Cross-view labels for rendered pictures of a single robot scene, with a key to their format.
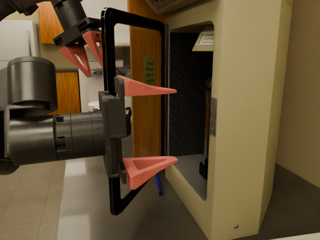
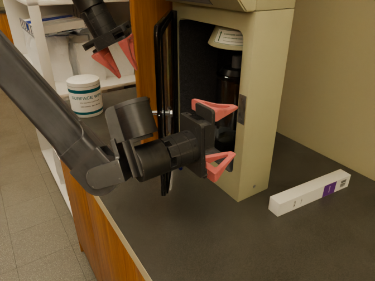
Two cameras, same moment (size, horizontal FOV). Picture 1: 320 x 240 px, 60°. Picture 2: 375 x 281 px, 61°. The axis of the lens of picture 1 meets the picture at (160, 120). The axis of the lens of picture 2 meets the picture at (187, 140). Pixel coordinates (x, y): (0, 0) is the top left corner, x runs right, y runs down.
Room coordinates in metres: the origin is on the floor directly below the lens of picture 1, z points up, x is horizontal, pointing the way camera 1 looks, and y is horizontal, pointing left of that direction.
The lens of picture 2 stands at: (-0.11, 0.22, 1.48)
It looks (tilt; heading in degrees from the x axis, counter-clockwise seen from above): 28 degrees down; 343
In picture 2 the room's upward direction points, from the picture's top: straight up
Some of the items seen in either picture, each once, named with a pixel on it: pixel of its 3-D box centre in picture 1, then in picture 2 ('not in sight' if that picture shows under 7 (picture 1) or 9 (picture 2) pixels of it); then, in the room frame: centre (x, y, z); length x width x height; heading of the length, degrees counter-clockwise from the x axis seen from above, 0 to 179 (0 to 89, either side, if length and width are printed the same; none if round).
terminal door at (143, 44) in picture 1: (141, 107); (167, 99); (0.63, 0.04, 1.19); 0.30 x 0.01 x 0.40; 160
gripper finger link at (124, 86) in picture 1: (141, 103); (215, 119); (0.36, 0.02, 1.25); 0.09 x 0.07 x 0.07; 106
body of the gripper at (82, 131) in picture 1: (87, 134); (181, 149); (0.34, 0.09, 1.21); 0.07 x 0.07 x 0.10; 16
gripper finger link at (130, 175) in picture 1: (144, 154); (214, 154); (0.36, 0.02, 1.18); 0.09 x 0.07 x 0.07; 106
